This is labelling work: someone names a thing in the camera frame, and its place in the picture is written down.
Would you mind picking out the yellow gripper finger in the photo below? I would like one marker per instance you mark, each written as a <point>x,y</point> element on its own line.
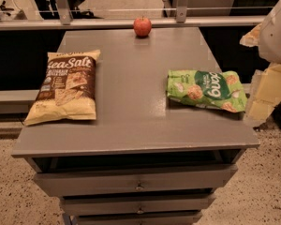
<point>265,93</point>
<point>251,39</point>

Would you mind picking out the brown sea salt chip bag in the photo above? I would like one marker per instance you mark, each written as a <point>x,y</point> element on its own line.
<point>68,90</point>

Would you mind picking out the green rice chip bag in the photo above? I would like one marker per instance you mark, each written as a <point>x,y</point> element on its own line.
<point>207,89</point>

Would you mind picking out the red apple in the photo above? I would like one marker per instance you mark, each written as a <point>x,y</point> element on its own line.
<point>142,27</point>

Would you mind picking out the top drawer front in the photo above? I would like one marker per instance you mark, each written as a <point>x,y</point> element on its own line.
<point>135,180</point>

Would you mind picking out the drawer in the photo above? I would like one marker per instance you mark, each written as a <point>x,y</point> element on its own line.
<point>135,180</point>
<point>170,218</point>
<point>139,204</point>

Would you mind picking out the middle drawer front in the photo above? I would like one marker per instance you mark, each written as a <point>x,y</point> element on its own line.
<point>139,204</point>

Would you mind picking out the grey drawer cabinet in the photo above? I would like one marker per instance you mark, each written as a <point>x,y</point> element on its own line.
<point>137,126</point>

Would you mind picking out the bottom drawer front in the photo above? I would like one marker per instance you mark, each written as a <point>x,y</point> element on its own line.
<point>170,218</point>

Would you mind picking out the metal railing frame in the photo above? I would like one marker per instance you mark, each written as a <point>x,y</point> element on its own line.
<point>16,15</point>

